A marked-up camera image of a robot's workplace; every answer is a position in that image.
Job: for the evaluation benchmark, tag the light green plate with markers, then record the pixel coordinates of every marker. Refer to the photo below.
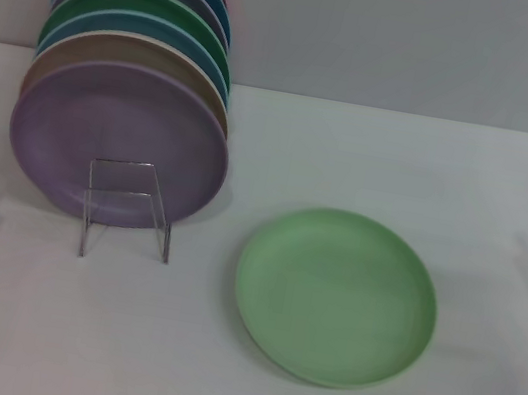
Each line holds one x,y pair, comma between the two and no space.
334,295

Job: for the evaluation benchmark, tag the lavender plate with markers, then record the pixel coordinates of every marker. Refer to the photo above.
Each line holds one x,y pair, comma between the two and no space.
103,130

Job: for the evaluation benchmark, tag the clear acrylic plate rack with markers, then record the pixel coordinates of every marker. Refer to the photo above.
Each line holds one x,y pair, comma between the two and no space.
87,208

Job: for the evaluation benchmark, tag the beige plate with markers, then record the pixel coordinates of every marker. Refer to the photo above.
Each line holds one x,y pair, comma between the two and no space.
116,48

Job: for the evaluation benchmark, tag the light blue plate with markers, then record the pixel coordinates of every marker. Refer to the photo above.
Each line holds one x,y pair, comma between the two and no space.
136,24

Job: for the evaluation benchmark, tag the dark green plate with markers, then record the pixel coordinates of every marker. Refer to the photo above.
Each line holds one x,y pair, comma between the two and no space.
139,2

